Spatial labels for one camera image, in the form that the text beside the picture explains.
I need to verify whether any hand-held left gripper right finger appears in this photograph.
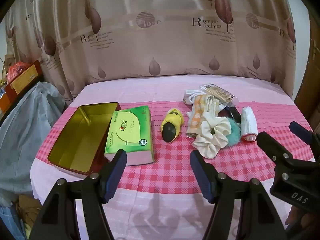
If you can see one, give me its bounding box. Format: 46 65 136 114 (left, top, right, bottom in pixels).
190 150 288 240

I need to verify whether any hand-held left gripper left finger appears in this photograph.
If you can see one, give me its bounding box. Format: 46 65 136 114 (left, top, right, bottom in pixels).
29 149 128 240

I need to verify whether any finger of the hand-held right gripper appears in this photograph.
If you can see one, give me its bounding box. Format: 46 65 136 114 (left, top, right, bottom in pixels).
257 131 293 167
289 121 314 145

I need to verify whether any teal fluffy scrunchie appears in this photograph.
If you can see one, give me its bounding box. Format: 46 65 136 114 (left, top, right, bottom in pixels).
220 122 242 147

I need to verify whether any gold metal tin box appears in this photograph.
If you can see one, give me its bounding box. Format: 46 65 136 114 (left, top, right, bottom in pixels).
47 102 119 176

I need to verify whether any orange white patterned cloth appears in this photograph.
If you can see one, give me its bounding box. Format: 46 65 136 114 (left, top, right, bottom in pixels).
186 94 222 138

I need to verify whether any cotton swab packet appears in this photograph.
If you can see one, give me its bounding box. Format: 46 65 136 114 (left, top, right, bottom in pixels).
199 84 239 105

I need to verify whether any person's right hand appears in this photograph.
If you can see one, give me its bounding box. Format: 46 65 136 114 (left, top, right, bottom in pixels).
286 204 300 227

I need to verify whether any pink checked blanket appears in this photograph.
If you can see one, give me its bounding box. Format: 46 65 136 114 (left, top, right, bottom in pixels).
31 74 317 240

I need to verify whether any white rolled cloth red trim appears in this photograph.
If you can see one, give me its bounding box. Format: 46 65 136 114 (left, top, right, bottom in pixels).
240 106 258 142

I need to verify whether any cream fabric scrunchie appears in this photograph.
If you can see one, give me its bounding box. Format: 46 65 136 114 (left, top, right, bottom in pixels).
192 111 233 159

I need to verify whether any green tissue pack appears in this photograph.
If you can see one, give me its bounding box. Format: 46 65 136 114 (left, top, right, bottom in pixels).
104 105 155 167

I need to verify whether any black shiny item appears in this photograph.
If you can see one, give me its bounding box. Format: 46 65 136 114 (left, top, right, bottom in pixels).
220 106 242 128

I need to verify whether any yellow cloth bundle dark end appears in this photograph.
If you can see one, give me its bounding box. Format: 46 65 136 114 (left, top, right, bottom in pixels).
161 108 185 143

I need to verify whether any yellow brown cloth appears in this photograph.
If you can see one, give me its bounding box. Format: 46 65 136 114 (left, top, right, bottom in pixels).
15 194 42 232

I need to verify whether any grey plastic cover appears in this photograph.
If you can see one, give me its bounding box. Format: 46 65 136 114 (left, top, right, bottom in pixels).
0 81 73 205

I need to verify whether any blue checked cloth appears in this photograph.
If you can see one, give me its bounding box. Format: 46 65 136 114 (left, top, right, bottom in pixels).
0 204 25 240

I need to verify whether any orange cardboard box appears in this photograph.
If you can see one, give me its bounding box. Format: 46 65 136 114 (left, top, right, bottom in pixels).
4 60 43 99

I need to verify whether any beige leaf print curtain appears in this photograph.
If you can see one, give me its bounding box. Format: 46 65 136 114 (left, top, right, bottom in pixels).
5 0 310 99

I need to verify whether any red plastic bag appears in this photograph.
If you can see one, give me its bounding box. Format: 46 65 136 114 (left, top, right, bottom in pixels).
7 62 28 83

